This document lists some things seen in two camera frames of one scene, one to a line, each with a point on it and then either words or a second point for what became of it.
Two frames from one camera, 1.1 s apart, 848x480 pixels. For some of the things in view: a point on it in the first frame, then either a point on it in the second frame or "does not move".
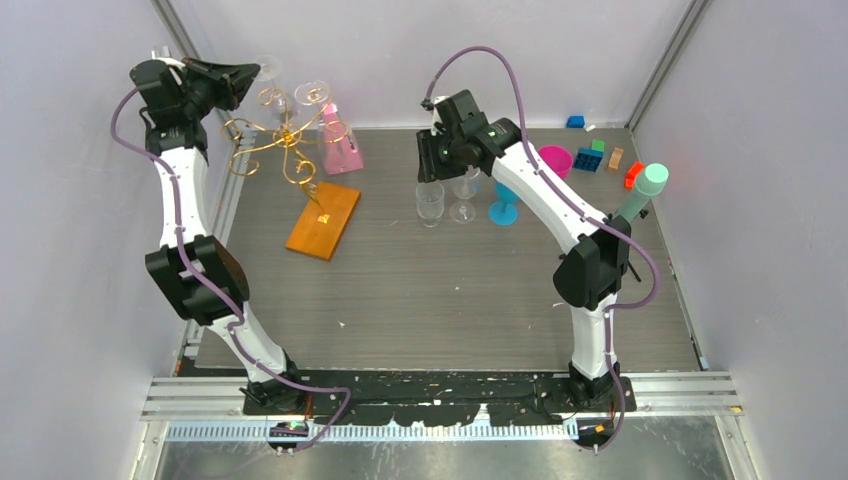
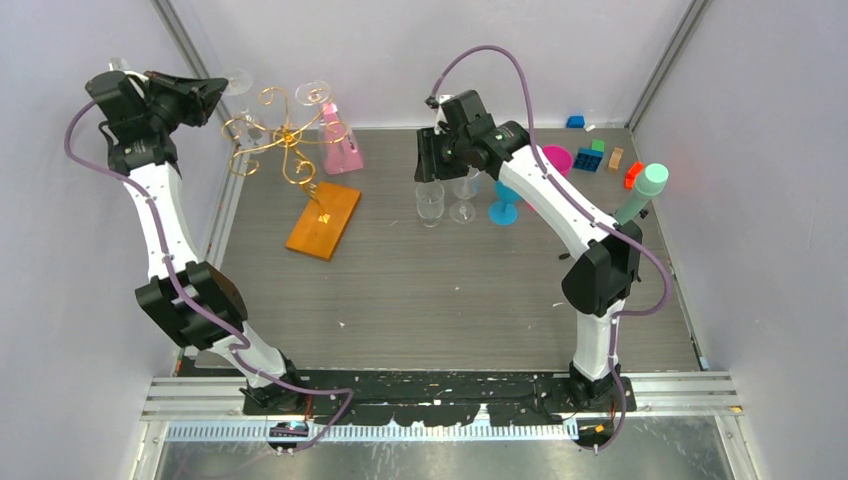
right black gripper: x=428 y=168 does not move
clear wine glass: x=430 y=199 does not move
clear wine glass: x=268 y=68 -> x=252 y=132
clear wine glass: x=465 y=186 does not move
